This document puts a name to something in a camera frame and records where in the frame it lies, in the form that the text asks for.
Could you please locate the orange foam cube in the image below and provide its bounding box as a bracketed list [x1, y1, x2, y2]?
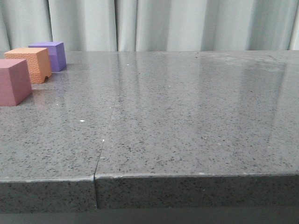
[4, 48, 52, 84]

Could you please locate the grey pleated curtain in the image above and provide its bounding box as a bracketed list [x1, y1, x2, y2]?
[0, 0, 299, 51]

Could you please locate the purple foam cube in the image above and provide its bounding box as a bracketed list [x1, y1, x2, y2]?
[28, 42, 66, 72]

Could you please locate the red foam cube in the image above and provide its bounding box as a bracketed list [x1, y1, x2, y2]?
[0, 59, 32, 106]

